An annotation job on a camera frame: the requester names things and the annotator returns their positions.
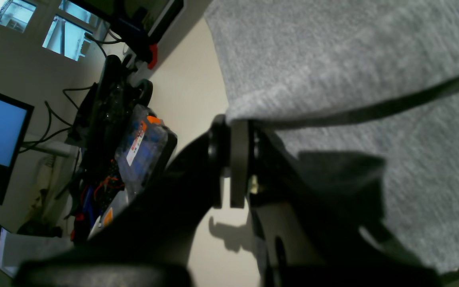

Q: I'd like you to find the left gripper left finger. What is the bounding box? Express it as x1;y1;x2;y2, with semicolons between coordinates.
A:
14;115;228;287

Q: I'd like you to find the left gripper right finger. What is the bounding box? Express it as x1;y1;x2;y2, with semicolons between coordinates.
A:
229;121;459;287

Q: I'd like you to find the light grey T-shirt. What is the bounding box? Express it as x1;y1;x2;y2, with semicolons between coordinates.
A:
204;0;459;273

